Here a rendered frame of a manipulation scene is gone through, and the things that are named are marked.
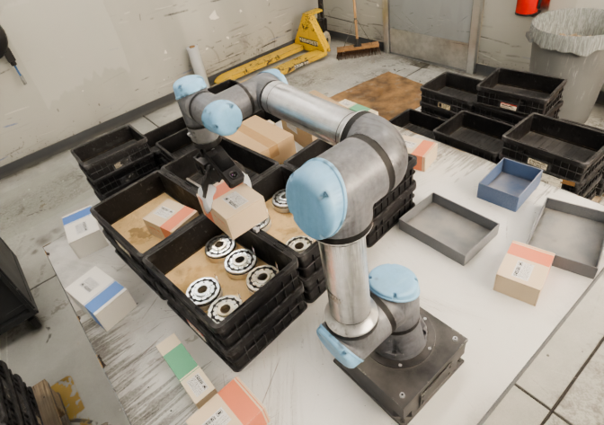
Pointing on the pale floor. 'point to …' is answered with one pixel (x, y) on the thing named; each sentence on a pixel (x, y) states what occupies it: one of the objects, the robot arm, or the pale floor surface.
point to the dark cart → (14, 293)
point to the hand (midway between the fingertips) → (231, 201)
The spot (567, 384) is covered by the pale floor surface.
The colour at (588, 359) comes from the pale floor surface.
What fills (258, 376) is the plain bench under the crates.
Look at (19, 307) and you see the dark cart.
